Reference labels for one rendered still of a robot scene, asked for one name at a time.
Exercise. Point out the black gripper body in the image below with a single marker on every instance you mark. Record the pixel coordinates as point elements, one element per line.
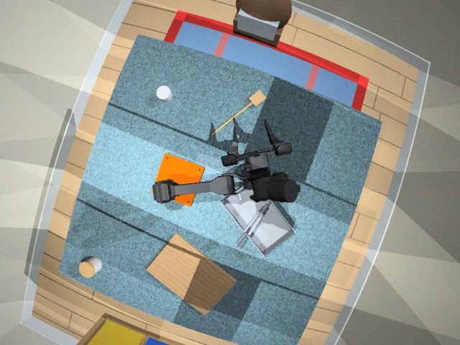
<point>278,149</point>

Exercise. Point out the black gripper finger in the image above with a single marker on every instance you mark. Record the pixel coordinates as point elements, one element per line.
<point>234,147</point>
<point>272,138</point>

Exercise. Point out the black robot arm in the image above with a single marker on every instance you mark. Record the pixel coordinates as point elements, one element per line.
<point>278,188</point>

